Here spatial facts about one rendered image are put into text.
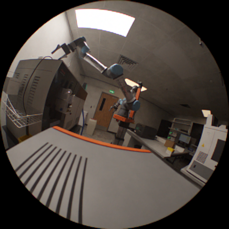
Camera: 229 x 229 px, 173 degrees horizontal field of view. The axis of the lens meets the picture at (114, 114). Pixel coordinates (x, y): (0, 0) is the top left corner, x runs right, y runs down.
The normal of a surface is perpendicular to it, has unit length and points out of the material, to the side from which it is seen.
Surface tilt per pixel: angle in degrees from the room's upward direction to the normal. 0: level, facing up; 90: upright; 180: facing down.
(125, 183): 0
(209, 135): 90
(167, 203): 0
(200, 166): 90
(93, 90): 90
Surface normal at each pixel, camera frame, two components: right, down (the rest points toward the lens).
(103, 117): 0.20, 0.09
